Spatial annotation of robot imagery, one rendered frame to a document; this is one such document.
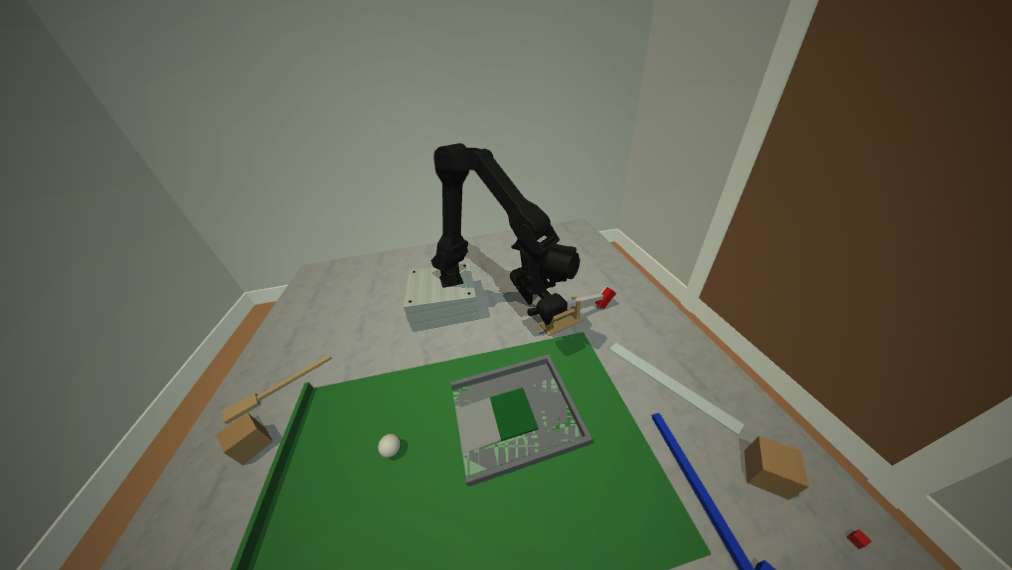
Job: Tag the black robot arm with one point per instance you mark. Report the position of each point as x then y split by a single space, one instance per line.
527 220

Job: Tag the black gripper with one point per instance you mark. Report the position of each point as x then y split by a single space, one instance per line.
529 284

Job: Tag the red putter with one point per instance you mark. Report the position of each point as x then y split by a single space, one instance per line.
602 300

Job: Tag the white golf ball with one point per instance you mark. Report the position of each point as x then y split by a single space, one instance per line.
389 445

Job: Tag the red block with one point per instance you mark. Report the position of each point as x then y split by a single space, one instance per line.
859 539

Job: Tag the blue putter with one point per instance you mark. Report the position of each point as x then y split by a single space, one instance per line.
715 516

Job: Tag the green putting mat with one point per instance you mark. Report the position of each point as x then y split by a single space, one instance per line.
341 505

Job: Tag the tan cube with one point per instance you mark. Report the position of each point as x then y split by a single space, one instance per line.
775 467
243 439

